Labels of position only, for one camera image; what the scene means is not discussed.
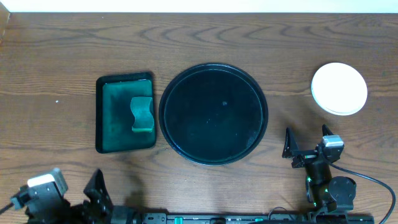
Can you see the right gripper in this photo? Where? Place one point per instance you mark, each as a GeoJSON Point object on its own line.
{"type": "Point", "coordinates": [305, 156]}

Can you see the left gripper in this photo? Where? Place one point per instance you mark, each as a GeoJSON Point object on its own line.
{"type": "Point", "coordinates": [90, 205]}

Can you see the white plate with green stain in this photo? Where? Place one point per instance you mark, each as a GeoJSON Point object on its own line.
{"type": "Point", "coordinates": [339, 89]}

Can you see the yellow green sponge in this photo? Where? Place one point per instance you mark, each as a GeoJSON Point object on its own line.
{"type": "Point", "coordinates": [143, 118]}

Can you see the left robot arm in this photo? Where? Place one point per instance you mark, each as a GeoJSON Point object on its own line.
{"type": "Point", "coordinates": [121, 214]}

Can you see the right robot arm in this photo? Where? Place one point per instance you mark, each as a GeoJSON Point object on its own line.
{"type": "Point", "coordinates": [329, 194]}

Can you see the black rectangular water tray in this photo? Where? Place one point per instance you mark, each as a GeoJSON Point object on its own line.
{"type": "Point", "coordinates": [114, 119]}

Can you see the round black tray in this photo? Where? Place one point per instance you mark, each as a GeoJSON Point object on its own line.
{"type": "Point", "coordinates": [213, 114]}

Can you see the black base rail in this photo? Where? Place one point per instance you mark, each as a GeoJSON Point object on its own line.
{"type": "Point", "coordinates": [277, 218]}

